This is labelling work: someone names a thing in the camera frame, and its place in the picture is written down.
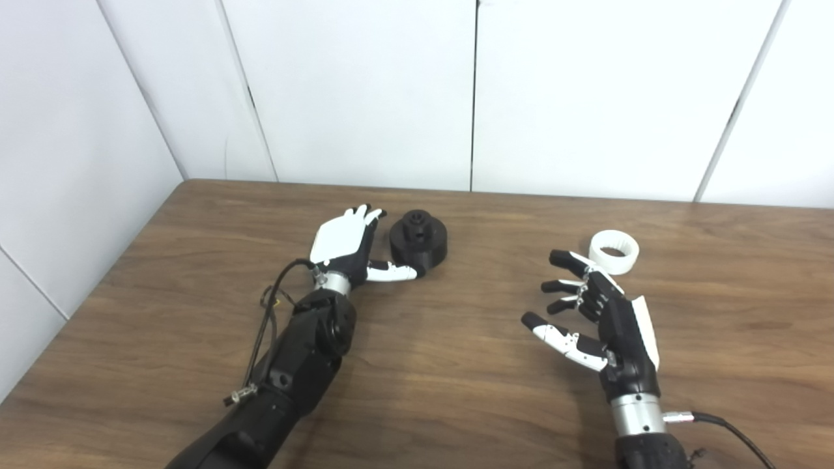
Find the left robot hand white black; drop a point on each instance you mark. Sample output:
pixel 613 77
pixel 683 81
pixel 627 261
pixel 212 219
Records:
pixel 339 238

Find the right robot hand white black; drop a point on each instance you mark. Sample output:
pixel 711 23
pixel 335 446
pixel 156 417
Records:
pixel 625 339

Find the round black part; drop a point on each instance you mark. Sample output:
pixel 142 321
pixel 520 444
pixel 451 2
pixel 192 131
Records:
pixel 423 238

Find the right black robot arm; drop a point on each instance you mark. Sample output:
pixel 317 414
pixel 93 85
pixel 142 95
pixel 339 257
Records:
pixel 648 443

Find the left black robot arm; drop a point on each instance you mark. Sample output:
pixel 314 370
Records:
pixel 306 365

